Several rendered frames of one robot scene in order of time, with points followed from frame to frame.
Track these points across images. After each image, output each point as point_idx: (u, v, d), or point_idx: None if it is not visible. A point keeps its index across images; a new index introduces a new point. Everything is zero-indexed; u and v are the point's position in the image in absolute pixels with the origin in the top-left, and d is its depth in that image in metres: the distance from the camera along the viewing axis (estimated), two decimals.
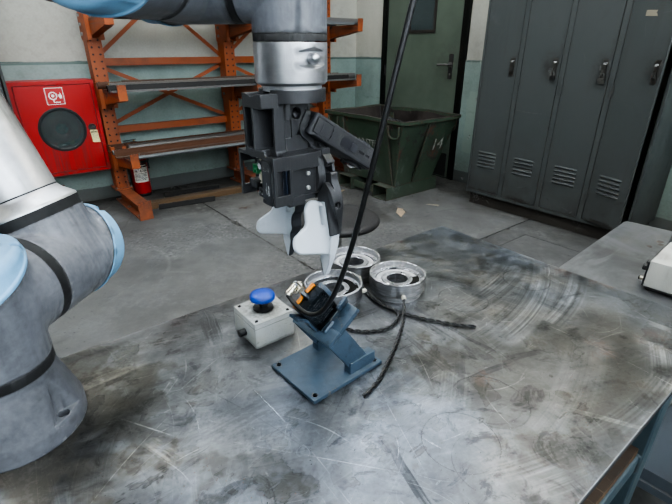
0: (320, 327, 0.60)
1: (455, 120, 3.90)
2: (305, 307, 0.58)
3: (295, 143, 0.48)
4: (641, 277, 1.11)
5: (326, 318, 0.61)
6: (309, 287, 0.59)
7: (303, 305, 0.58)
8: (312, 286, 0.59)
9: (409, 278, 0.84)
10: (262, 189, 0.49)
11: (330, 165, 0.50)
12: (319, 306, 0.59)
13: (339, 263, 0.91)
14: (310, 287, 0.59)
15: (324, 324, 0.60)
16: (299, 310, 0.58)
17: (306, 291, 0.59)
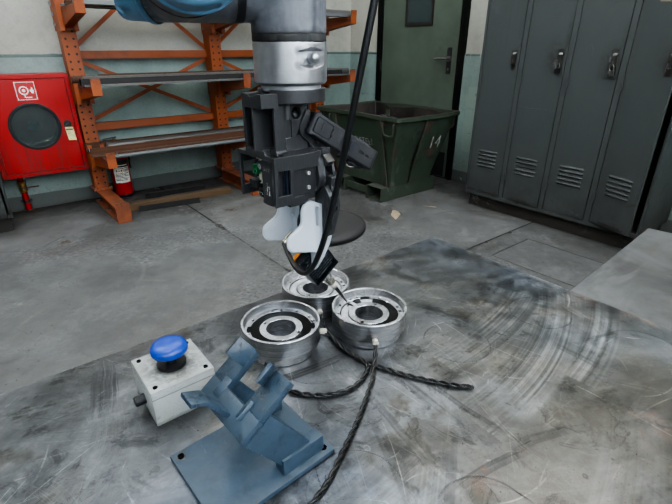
0: (318, 281, 0.58)
1: (453, 117, 3.69)
2: (302, 258, 0.55)
3: (295, 143, 0.48)
4: None
5: (324, 272, 0.58)
6: None
7: (300, 256, 0.56)
8: None
9: (384, 313, 0.63)
10: (262, 189, 0.49)
11: (330, 165, 0.50)
12: None
13: (296, 290, 0.70)
14: None
15: (322, 278, 0.58)
16: (296, 261, 0.55)
17: None
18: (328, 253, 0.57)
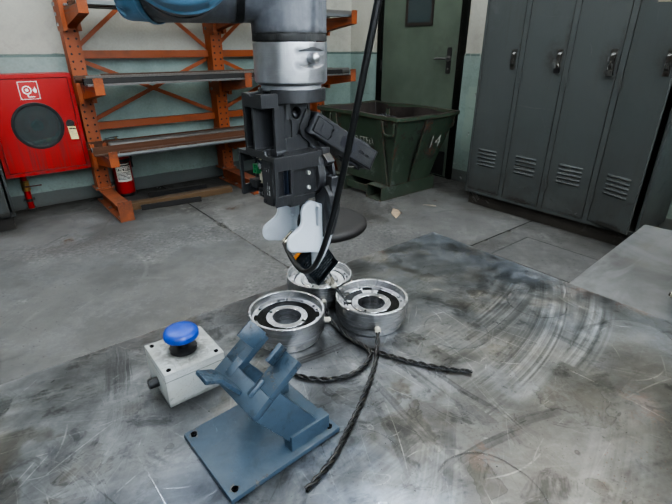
0: (318, 281, 0.58)
1: (453, 116, 3.72)
2: (303, 258, 0.55)
3: (295, 143, 0.48)
4: None
5: (324, 272, 0.58)
6: None
7: (300, 256, 0.56)
8: None
9: (386, 303, 0.66)
10: (262, 189, 0.49)
11: (330, 165, 0.50)
12: None
13: (301, 281, 0.73)
14: None
15: (322, 278, 0.58)
16: (296, 261, 0.55)
17: None
18: (328, 253, 0.57)
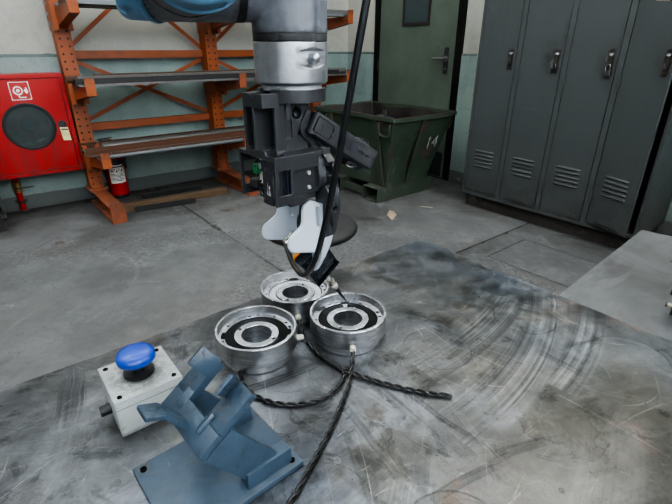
0: (319, 281, 0.58)
1: (450, 117, 3.68)
2: (304, 258, 0.55)
3: (295, 143, 0.48)
4: (669, 305, 0.88)
5: (325, 273, 0.58)
6: None
7: (301, 256, 0.55)
8: None
9: (363, 319, 0.62)
10: (263, 189, 0.49)
11: (330, 165, 0.50)
12: None
13: (275, 294, 0.69)
14: None
15: (323, 279, 0.58)
16: (297, 261, 0.55)
17: None
18: (329, 254, 0.57)
